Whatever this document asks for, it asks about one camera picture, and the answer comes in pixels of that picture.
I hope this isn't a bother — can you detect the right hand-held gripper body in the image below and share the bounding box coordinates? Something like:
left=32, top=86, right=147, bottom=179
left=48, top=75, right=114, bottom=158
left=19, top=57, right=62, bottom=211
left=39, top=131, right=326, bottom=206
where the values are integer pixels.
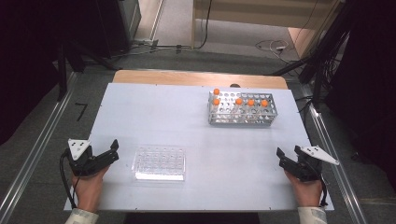
left=279, top=145, right=340, bottom=183

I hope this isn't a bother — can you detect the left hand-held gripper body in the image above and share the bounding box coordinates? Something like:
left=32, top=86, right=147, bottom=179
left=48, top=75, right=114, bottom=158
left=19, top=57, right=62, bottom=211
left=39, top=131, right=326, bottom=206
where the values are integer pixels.
left=64, top=138, right=108, bottom=177

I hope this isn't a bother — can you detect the clear plastic tube rack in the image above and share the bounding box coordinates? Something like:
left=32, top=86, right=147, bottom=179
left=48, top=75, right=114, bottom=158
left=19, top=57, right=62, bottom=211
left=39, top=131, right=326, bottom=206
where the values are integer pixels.
left=131, top=145, right=187, bottom=182

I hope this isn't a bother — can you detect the perforated metal tube rack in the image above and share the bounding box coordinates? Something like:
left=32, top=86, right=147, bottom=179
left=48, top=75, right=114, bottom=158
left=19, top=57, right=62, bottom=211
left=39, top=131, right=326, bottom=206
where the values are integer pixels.
left=207, top=91, right=278, bottom=127

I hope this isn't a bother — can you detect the person's right hand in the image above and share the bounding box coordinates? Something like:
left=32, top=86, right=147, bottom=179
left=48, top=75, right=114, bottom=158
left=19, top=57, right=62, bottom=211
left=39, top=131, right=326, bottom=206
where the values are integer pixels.
left=284, top=170, right=323, bottom=209

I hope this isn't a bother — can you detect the person's left hand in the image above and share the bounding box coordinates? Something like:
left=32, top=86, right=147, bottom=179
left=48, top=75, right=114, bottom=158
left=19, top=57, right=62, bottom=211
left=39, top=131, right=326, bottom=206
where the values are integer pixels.
left=71, top=165, right=110, bottom=214

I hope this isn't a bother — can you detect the black metal stand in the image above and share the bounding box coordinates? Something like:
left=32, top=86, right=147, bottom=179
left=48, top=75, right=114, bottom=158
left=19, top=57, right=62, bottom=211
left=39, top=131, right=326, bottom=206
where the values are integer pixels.
left=270, top=0, right=353, bottom=108
left=55, top=40, right=120, bottom=102

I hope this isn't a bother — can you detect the dark curtain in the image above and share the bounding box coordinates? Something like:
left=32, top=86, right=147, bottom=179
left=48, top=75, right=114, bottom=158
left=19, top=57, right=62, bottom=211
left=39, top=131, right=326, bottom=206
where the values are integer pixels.
left=325, top=0, right=396, bottom=190
left=0, top=0, right=94, bottom=146

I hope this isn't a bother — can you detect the grey power strip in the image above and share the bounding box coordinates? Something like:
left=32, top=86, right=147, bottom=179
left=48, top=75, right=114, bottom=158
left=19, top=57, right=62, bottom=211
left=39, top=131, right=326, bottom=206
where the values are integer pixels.
left=132, top=38, right=160, bottom=48

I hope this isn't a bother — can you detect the dark cabinet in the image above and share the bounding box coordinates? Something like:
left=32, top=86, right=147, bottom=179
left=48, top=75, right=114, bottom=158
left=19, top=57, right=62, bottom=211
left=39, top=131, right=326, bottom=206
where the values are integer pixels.
left=92, top=0, right=142, bottom=59

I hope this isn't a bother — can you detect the light wooden furniture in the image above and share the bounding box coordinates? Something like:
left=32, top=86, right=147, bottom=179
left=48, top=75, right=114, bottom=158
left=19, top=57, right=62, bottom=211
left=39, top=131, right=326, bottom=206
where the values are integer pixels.
left=191, top=0, right=344, bottom=59

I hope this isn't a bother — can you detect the left hand-held gripper cable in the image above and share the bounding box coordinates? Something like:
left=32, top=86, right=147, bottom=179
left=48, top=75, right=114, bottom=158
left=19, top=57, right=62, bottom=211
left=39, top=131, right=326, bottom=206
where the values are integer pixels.
left=59, top=148, right=78, bottom=210

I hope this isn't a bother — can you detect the hand-held gripper cable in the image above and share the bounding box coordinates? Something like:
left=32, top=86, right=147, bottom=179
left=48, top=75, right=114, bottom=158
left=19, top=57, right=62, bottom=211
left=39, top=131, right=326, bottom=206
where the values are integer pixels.
left=59, top=148, right=78, bottom=210
left=318, top=175, right=330, bottom=207

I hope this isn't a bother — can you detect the right hand-held gripper cable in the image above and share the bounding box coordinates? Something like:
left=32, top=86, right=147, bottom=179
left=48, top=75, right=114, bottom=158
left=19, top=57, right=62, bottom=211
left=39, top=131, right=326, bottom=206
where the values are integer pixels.
left=318, top=175, right=330, bottom=207

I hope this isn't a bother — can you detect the aluminium floor rail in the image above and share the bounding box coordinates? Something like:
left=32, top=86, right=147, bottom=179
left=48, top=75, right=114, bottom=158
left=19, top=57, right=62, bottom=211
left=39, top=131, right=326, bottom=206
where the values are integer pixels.
left=300, top=83, right=370, bottom=224
left=0, top=72, right=78, bottom=224

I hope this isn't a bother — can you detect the white floor cable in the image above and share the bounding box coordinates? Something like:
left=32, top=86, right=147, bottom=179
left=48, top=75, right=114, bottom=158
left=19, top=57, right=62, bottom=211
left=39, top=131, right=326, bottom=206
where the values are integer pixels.
left=255, top=39, right=290, bottom=56

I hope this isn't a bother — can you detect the black hanging cable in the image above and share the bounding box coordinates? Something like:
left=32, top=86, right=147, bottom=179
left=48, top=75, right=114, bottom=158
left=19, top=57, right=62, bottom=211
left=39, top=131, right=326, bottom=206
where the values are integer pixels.
left=195, top=0, right=213, bottom=50

